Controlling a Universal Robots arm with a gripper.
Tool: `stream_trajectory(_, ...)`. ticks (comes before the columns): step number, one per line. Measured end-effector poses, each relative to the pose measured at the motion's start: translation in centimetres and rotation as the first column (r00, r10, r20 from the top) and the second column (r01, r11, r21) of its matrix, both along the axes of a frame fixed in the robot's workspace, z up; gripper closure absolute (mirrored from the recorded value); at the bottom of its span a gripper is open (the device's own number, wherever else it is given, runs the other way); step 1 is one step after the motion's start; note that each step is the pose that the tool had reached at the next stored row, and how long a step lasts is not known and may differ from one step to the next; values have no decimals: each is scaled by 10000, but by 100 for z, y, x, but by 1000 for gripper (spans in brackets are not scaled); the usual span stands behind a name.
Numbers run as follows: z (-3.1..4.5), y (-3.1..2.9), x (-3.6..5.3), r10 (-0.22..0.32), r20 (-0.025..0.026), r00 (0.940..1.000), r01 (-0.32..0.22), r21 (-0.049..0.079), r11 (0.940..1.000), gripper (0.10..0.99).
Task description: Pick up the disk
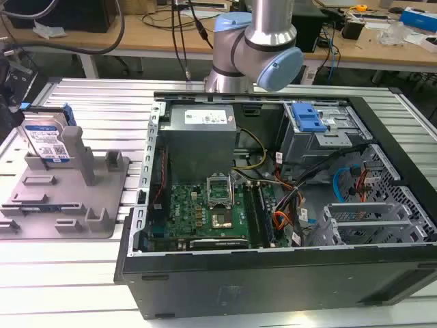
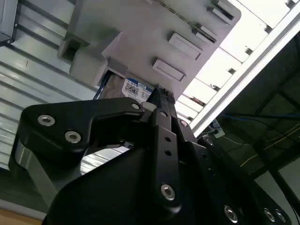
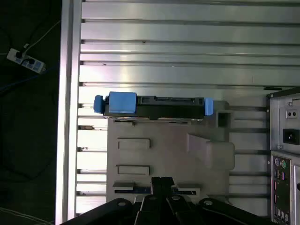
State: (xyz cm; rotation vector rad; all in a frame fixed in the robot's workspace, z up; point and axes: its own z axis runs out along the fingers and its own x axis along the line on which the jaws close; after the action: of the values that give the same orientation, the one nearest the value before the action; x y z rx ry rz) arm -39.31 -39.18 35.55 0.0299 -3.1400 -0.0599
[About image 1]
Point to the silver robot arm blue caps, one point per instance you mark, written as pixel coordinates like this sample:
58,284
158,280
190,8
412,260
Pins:
239,48

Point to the hard disk in blue carrier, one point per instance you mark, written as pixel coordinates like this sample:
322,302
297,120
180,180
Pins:
42,136

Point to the metal disk bay cage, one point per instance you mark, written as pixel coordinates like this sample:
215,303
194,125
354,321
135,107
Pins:
327,140

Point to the clear plastic wrap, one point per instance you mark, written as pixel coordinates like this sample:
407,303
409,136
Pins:
49,30

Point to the black box on desk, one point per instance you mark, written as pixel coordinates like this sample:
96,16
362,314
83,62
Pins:
68,13

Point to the RAM stick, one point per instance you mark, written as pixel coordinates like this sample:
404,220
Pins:
41,206

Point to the grey parts rack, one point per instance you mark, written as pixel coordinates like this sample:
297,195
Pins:
75,201

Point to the wooden desk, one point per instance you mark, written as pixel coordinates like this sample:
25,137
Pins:
147,36
368,51

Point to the grey power supply unit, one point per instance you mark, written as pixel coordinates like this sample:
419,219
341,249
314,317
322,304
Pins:
198,143

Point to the green motherboard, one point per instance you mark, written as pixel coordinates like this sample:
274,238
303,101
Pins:
186,212

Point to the CPU socket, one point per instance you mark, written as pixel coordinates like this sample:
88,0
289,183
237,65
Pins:
222,220

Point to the black graphics card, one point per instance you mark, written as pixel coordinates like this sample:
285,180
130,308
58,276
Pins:
218,244

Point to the black RAM slot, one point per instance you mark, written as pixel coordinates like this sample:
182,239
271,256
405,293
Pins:
251,215
264,215

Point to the blue plastic bay latch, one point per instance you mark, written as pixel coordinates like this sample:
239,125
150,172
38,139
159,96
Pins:
309,118

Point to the black open PC case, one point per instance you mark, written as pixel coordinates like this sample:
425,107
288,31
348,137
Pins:
239,287

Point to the black computer tower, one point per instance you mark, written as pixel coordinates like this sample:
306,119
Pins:
307,30

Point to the small black box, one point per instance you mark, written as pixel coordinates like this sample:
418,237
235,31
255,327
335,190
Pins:
352,29

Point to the clear plastic bag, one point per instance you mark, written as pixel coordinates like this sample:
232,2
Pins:
392,34

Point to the blue cardboard box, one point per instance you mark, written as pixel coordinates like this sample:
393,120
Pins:
418,18

